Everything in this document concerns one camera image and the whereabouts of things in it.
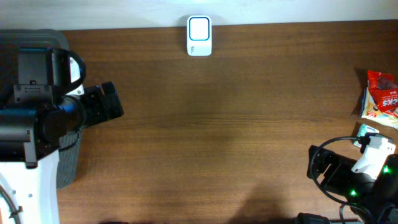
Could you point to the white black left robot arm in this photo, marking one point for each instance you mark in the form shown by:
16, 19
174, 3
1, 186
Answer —
43, 107

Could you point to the grey plastic mesh basket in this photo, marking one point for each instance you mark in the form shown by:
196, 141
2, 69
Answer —
68, 160

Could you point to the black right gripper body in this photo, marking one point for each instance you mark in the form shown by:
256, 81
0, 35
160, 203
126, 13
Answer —
357, 171

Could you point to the red Hacks candy bag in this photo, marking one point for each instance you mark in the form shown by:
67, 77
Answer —
383, 90

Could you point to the teal tissue pack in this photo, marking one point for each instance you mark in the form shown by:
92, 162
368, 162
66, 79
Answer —
362, 131

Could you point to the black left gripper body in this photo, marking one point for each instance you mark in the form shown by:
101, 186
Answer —
96, 108

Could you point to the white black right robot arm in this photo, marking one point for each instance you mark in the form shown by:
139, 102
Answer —
368, 186

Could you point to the yellow snack bag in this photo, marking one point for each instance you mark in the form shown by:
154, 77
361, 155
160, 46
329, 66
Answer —
370, 111

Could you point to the white barcode scanner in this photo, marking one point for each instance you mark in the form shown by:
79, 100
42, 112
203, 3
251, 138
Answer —
199, 36

